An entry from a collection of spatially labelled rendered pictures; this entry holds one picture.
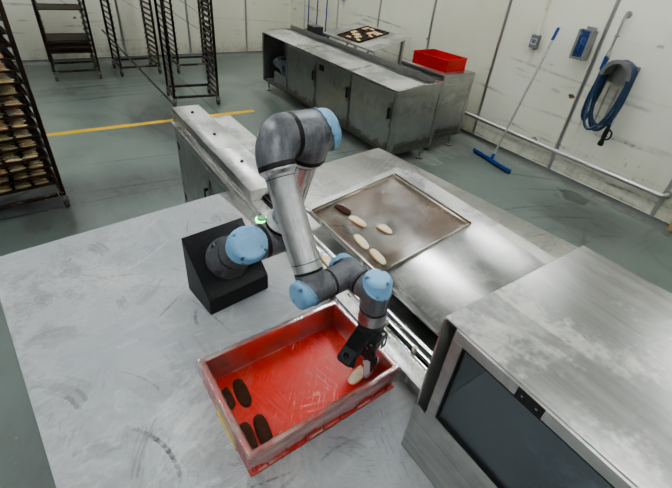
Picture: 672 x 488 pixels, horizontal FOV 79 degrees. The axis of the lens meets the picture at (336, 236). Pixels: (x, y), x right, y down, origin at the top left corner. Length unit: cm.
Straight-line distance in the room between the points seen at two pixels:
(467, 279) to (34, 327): 146
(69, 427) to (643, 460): 123
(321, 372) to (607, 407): 77
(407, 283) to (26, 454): 178
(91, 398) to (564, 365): 116
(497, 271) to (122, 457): 131
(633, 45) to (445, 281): 364
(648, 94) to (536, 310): 395
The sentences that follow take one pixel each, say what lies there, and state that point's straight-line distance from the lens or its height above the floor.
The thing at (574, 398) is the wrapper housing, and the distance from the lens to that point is 84.
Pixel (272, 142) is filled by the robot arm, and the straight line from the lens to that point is 100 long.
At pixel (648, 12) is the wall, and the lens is 482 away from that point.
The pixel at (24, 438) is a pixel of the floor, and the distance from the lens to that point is 244.
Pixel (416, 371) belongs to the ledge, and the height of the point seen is 86.
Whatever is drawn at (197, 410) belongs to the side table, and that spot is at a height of 82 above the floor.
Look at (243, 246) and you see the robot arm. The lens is 127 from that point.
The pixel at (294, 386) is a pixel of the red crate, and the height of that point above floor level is 82.
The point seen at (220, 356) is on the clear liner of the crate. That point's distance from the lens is 124.
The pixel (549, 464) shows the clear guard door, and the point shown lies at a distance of 87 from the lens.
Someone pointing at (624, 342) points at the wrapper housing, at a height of 130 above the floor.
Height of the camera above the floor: 188
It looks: 35 degrees down
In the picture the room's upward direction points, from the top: 6 degrees clockwise
